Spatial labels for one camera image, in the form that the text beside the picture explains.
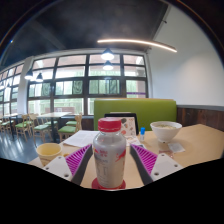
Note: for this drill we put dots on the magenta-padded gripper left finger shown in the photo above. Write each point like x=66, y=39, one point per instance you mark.
x=77, y=160

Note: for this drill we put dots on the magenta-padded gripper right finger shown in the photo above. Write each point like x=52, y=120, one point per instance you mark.
x=145, y=159

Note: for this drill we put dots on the red-capped clear drink bottle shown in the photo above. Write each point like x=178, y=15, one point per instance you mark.
x=109, y=156

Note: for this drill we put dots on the white paper sheets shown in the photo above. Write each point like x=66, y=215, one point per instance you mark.
x=81, y=138

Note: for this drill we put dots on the small blue-capped white bottle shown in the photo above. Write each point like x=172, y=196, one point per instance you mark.
x=142, y=135

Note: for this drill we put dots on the white plastic sachet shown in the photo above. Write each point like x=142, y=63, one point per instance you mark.
x=176, y=147

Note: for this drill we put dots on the white ceramic bowl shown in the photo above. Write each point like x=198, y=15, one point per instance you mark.
x=166, y=131

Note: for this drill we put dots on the black-framed picture tablet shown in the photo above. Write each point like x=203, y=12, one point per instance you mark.
x=130, y=125

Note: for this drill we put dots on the green upholstered bench sofa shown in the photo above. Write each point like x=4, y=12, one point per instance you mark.
x=150, y=110

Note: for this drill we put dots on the wooden chairs with green seats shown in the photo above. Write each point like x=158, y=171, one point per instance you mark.
x=40, y=127

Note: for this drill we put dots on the wooden dining table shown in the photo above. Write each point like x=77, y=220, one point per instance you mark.
x=55, y=114

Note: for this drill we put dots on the dark pendant ceiling lamps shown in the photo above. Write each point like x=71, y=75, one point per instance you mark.
x=107, y=55

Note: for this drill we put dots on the long curved linear light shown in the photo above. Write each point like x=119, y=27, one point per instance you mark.
x=140, y=41

